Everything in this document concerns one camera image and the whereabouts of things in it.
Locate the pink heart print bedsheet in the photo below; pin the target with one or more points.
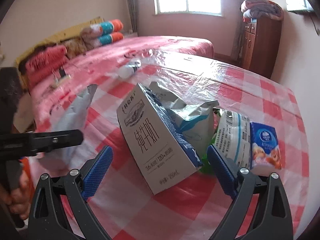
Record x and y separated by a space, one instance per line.
155 47

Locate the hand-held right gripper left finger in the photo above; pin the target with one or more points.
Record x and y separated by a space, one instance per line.
98 172

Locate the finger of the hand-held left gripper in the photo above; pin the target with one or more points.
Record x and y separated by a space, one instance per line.
50 141

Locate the white milk carton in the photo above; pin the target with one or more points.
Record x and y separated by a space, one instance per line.
195 120
150 145

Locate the grey curtain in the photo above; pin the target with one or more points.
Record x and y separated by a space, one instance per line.
237 37
132 5

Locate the yellow headboard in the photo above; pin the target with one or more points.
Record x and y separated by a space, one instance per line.
62 31

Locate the silver grey plastic bag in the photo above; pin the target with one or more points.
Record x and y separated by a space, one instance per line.
72 115

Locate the pink folded blanket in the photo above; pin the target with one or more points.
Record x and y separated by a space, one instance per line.
45 62

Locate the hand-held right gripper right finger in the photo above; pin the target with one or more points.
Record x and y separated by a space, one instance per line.
222 170

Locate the white plastic bag blue logo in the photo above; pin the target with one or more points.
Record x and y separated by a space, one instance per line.
127 68

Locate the folded quilts pile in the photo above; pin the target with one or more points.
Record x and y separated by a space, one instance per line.
262 8

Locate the white power strip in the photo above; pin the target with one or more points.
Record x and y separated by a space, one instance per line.
62 77

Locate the person's left hand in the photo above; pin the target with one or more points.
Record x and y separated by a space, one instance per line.
25 200

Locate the blue white boxy tissue pack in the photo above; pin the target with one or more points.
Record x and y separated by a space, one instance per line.
265 145

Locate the wooden cabinet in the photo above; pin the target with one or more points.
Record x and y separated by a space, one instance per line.
262 47

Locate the red white checkered blanket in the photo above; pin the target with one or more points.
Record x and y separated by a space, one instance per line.
250 92

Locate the white green plastic wrapper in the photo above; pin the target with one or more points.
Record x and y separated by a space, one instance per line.
231 135

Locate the popcorn print pillow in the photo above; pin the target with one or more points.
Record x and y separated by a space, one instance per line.
75 48

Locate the rolled floral bolster pillow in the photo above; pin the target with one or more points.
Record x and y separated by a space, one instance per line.
107 26
110 38

